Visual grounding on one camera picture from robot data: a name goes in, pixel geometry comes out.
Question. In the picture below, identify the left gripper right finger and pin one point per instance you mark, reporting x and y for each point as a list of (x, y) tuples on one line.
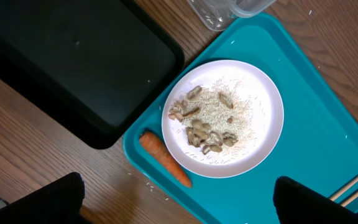
[(297, 204)]

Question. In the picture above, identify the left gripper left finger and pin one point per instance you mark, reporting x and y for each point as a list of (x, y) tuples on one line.
[(55, 203)]

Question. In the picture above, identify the teal serving tray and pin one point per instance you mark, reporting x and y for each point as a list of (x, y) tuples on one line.
[(318, 146)]

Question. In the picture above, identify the orange carrot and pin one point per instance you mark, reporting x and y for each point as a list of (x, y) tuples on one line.
[(158, 150)]

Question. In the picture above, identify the pink plate with food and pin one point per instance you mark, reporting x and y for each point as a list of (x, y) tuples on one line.
[(267, 114)]

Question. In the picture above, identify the rice and peanut scraps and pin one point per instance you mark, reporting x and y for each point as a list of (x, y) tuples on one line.
[(216, 123)]

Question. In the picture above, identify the black tray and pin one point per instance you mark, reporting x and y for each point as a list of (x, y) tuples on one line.
[(92, 65)]

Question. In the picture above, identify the clear plastic bin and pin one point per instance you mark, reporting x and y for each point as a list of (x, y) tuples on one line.
[(217, 15)]

